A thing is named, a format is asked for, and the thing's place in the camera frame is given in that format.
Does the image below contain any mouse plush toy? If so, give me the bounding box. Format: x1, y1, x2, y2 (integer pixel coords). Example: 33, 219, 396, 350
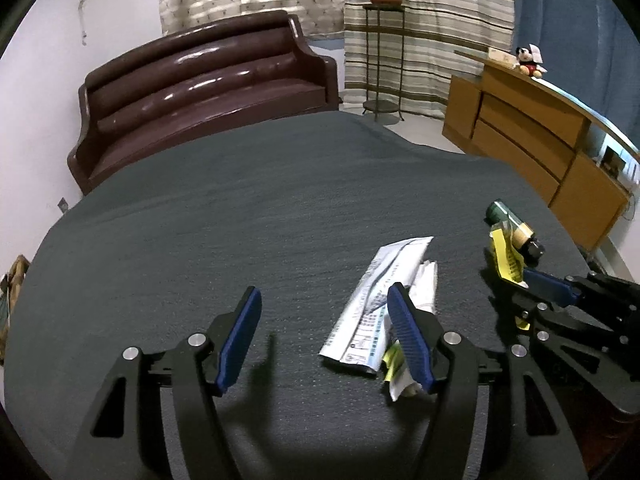
515, 44, 548, 80

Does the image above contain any small white box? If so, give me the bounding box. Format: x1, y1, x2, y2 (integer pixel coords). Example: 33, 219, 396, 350
487, 47, 518, 68

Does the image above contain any woven wooden item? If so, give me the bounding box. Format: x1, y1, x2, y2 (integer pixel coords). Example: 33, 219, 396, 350
0, 255, 31, 333

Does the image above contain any twisted white printed wrapper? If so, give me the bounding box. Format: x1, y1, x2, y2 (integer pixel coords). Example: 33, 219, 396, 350
382, 259, 441, 403

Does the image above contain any white printed packet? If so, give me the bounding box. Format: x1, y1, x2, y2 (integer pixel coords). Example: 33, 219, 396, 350
320, 236, 435, 377

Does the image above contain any small picture frame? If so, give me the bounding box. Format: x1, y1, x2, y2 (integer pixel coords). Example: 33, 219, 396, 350
599, 142, 640, 186

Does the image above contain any black metal plant stand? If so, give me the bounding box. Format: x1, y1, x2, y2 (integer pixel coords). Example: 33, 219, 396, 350
361, 4, 407, 123

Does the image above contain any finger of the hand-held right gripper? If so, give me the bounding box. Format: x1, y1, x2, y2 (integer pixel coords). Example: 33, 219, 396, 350
511, 294, 623, 347
524, 269, 640, 307

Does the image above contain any brown leather sofa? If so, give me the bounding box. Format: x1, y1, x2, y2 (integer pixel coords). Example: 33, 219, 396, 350
66, 9, 343, 196

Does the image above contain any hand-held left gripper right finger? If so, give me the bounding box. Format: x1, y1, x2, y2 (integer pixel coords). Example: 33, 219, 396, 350
387, 282, 588, 480

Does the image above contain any yellow wrapper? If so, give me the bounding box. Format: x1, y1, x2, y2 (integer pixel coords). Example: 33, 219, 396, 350
489, 220, 532, 331

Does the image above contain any wooden cabinet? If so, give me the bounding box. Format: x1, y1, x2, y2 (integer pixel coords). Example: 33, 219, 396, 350
442, 50, 640, 253

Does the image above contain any blue curtain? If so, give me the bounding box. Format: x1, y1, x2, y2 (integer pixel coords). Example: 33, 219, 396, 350
510, 0, 640, 146

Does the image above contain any wall cable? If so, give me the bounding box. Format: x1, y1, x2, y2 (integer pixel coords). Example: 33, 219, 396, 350
77, 0, 92, 47

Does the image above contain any green striped curtain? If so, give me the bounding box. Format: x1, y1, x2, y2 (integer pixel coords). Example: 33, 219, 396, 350
342, 0, 516, 121

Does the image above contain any green bottle with gold label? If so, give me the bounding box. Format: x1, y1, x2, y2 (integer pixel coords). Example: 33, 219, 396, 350
485, 200, 546, 266

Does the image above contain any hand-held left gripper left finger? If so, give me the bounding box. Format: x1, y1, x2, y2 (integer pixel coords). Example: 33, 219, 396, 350
65, 286, 263, 480

